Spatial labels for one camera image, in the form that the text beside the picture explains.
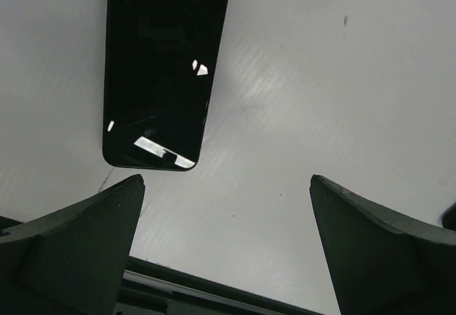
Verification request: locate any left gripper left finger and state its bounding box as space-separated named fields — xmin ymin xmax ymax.
xmin=1 ymin=175 xmax=145 ymax=314

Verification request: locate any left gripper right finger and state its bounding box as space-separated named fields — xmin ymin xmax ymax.
xmin=310 ymin=175 xmax=455 ymax=314

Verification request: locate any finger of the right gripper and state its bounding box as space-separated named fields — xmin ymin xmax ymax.
xmin=441 ymin=204 xmax=456 ymax=229

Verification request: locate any black phone case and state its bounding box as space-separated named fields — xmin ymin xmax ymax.
xmin=101 ymin=0 xmax=232 ymax=172

